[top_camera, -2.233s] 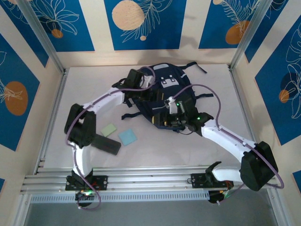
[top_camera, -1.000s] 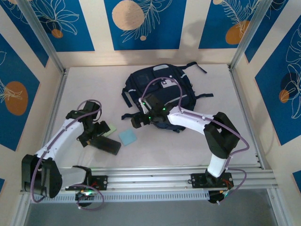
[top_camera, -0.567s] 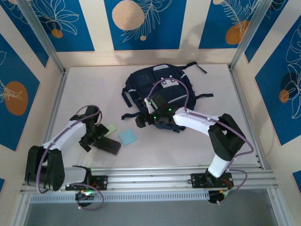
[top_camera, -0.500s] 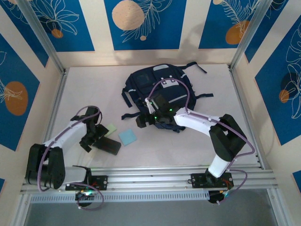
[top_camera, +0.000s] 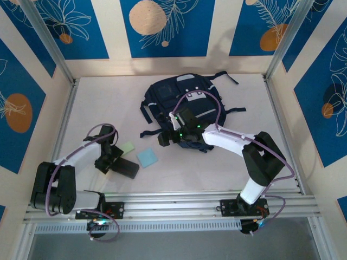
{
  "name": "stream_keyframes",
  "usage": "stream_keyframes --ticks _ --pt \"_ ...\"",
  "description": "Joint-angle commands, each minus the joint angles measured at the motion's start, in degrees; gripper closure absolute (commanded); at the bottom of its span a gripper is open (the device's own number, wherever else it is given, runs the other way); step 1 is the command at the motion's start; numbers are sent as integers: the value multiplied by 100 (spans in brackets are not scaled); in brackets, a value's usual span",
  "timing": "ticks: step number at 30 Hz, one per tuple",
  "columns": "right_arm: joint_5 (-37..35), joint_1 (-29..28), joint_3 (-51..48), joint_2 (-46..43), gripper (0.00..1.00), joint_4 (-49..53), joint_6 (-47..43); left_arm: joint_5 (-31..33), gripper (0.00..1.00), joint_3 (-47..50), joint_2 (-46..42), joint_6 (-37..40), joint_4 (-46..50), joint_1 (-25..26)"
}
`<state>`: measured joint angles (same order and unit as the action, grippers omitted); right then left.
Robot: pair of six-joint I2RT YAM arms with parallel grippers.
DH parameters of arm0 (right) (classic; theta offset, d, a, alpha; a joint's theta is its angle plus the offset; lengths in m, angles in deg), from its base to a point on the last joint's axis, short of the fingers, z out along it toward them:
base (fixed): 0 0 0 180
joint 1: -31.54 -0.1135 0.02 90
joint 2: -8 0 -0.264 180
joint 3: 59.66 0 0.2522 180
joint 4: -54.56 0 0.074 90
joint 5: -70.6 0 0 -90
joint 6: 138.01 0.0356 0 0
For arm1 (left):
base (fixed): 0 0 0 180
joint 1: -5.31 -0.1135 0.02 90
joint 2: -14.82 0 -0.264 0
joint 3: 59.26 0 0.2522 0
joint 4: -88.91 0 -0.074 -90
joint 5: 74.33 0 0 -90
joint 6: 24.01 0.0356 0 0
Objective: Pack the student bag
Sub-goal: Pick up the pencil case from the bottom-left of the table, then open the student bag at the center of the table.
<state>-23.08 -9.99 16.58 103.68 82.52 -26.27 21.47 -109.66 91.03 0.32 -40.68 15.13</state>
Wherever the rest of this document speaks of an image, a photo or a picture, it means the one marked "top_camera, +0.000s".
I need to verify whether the green sticky note pad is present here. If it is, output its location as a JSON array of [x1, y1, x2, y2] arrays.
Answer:
[[120, 140, 136, 156]]

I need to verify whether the black pencil case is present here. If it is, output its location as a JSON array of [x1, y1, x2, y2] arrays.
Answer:
[[108, 157, 140, 180]]

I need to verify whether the blue sticky note pad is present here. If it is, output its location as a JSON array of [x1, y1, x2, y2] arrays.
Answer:
[[136, 147, 159, 169]]

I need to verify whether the navy blue backpack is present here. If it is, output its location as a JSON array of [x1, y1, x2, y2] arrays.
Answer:
[[139, 71, 247, 154]]

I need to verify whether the black base controller box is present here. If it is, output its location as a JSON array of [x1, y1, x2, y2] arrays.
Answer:
[[240, 219, 265, 235], [86, 219, 110, 239]]

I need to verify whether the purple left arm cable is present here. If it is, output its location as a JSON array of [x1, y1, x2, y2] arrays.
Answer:
[[46, 123, 121, 243]]

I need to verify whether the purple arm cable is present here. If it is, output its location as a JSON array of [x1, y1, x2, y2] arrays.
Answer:
[[172, 90, 295, 236], [46, 123, 121, 243]]

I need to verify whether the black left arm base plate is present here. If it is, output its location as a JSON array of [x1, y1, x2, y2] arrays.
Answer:
[[75, 201, 125, 220]]

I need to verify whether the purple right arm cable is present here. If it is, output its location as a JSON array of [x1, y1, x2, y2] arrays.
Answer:
[[172, 90, 295, 236]]

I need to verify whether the aluminium side rail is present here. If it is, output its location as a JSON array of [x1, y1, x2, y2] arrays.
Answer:
[[39, 78, 79, 201], [262, 75, 306, 194]]

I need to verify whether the aluminium cross rail frame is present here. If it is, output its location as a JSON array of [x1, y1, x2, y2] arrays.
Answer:
[[23, 191, 325, 224]]

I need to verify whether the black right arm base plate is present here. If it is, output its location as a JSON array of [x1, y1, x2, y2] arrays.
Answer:
[[220, 199, 269, 217]]

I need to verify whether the grey slotted cable duct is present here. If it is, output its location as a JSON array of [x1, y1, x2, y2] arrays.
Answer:
[[34, 219, 242, 234]]

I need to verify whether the aluminium corner post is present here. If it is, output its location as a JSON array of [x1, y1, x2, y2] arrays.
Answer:
[[262, 0, 317, 82], [20, 0, 76, 85]]

